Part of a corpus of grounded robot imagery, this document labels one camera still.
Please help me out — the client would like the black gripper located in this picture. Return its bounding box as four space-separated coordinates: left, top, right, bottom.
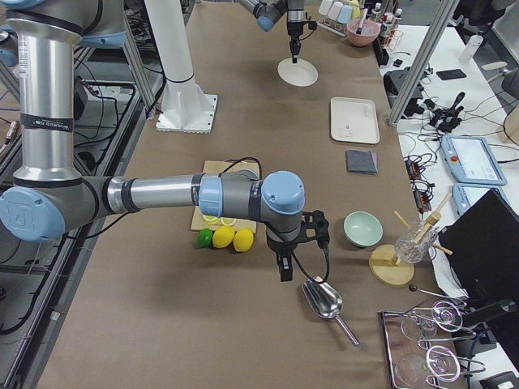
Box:
266 210 329 281
286 11 316 63

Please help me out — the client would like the cream round plate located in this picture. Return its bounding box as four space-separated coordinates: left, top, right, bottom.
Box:
277 58 319 87

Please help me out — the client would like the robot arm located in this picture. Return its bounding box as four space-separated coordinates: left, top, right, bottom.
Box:
1 1 329 281
237 0 317 64

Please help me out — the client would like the cream rabbit tray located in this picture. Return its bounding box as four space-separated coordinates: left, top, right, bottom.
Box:
330 97 380 144

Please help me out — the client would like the yellow lemon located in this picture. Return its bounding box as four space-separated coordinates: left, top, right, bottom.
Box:
233 228 255 253
212 226 235 249

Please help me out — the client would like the rack of pastel cups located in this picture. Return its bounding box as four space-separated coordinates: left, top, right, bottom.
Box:
317 0 362 36

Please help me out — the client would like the steel scoop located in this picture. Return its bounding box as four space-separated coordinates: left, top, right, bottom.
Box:
302 279 360 346

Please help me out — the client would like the lemon slice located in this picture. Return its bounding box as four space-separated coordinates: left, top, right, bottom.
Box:
220 217 237 226
203 215 220 224

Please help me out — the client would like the pink bowl with ice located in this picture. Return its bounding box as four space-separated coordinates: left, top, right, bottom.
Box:
346 19 380 47

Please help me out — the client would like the mint green bowl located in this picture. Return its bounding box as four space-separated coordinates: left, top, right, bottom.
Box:
343 211 383 248

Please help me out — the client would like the green lime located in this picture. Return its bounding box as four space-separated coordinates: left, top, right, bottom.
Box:
197 228 213 248

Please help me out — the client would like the wooden cutting board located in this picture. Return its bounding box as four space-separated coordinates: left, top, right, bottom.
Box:
189 160 262 234

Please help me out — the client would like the wooden cup stand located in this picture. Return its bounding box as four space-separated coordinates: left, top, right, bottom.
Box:
369 192 453 287

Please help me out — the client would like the grey folded cloth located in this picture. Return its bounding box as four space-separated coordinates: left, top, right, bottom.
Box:
345 149 378 175

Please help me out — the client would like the crystal glass cup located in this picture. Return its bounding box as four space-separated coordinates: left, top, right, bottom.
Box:
394 220 438 264

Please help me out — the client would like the blue teach pendant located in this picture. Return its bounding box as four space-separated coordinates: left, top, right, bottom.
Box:
452 183 491 216
440 135 508 186

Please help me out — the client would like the black monitor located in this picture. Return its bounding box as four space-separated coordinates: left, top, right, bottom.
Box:
439 190 518 303

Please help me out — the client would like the white column pedestal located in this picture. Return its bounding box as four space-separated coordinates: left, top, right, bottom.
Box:
144 0 218 134

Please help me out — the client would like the aluminium frame post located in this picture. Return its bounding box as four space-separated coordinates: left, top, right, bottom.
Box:
388 0 459 128

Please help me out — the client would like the wire glass holder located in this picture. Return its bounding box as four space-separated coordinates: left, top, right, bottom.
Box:
393 300 487 388

